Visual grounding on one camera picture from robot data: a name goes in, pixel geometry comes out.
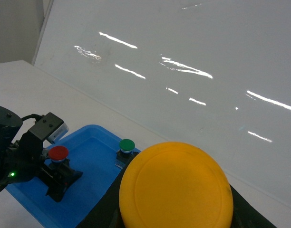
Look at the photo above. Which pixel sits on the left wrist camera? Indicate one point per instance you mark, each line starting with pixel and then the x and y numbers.
pixel 50 127

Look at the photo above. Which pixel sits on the red mushroom push button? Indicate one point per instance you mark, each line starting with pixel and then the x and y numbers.
pixel 59 157

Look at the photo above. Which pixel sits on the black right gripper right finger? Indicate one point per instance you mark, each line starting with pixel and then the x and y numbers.
pixel 245 215

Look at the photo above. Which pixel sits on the yellow mushroom push button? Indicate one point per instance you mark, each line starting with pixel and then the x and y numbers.
pixel 175 185

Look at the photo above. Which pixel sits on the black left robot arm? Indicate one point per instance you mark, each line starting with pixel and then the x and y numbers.
pixel 12 127

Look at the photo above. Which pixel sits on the blue plastic tray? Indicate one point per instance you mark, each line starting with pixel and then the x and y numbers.
pixel 92 150

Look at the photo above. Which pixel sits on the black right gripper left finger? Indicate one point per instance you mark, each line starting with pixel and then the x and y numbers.
pixel 106 213

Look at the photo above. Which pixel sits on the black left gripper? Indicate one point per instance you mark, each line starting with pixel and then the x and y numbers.
pixel 22 163

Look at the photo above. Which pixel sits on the green mushroom push button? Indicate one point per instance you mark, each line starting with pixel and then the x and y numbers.
pixel 127 151

